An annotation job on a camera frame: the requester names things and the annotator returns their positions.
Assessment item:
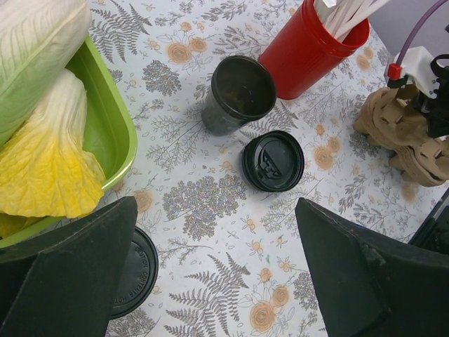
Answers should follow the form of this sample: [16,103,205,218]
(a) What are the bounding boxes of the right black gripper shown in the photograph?
[412,54,448,138]

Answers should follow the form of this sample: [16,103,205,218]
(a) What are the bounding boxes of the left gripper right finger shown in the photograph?
[295,198,448,336]

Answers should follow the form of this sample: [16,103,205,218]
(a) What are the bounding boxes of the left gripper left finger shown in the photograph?
[1,197,138,336]

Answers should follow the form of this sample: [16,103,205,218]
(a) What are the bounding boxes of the black coffee cup lid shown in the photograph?
[241,131,305,192]

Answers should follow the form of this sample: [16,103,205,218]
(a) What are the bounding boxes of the black coffee cups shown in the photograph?
[201,55,277,136]

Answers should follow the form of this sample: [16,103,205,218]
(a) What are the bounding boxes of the cardboard cup carrier tray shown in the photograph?
[353,84,448,187]

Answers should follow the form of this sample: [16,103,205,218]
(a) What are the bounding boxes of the yellow leaf cabbage toy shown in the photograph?
[1,70,105,238]

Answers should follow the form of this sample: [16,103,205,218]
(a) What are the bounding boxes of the white wrapped straws bundle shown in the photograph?
[313,0,389,42]

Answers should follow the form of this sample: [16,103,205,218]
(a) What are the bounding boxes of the red straw holder cup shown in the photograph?
[258,0,370,100]

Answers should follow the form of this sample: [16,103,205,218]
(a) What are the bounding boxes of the green vegetable tray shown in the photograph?
[1,39,137,246]

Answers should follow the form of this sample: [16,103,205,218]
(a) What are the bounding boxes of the large napa cabbage toy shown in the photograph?
[1,1,92,143]

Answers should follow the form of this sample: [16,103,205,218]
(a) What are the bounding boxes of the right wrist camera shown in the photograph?
[384,46,440,99]

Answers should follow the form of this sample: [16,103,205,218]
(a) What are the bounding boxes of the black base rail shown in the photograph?
[408,190,449,255]

